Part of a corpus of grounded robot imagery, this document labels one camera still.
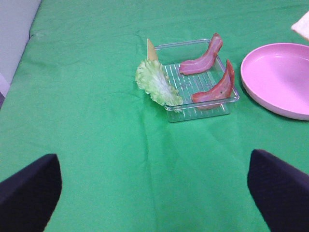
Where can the green table cloth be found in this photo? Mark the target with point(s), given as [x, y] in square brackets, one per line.
[125, 168]

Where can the green lettuce leaf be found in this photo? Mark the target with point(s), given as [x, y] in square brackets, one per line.
[151, 77]

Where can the yellow cheese slice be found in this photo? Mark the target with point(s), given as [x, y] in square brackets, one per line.
[151, 52]

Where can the bacon strip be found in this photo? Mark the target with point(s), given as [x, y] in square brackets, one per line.
[204, 62]
[221, 90]

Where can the clear left ingredient tray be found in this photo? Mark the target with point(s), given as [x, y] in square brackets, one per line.
[170, 56]

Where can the bread slice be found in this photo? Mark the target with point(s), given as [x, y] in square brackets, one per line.
[301, 27]

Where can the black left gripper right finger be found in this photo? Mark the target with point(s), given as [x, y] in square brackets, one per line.
[280, 192]

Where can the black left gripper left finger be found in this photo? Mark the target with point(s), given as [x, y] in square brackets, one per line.
[29, 197]

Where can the pink round plate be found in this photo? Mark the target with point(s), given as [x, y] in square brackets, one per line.
[276, 76]

